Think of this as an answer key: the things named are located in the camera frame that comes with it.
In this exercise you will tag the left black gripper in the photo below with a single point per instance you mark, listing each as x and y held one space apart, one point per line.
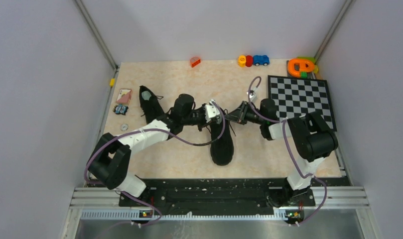
204 123

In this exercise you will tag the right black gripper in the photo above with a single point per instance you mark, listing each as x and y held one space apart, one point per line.
239 115

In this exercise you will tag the black shoe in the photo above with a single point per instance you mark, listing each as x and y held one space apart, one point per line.
149 103
222 150

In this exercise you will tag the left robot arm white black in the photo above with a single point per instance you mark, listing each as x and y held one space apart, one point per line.
110 160

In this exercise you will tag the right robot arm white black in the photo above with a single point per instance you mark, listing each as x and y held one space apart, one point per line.
314 140

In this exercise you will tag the yellow toy cylinder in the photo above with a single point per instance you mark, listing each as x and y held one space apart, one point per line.
242 60

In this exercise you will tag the black white checkerboard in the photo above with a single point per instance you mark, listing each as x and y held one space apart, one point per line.
297 96

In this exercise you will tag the red toy cylinder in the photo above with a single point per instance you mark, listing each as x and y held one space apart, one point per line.
249 60

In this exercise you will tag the orange toy brick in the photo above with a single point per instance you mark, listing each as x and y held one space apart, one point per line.
194 61

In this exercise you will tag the blue toy car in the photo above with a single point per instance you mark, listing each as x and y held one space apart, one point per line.
261 60

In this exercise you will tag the small round metal disc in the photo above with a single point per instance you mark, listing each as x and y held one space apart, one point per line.
124 127

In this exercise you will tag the pink triangle card box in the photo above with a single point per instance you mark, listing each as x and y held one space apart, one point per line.
124 96

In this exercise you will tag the small blue black toy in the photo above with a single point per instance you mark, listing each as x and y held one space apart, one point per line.
120 109

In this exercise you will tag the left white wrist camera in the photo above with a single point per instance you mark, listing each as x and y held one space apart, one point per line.
212 112

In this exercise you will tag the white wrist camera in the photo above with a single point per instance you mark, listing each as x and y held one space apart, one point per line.
212 112
252 96

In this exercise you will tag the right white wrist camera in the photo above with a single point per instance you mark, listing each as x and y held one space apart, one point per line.
252 96

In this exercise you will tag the orange ring toy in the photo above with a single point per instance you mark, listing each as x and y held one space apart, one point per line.
300 68

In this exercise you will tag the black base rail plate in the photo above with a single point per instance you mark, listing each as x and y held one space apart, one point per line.
225 197

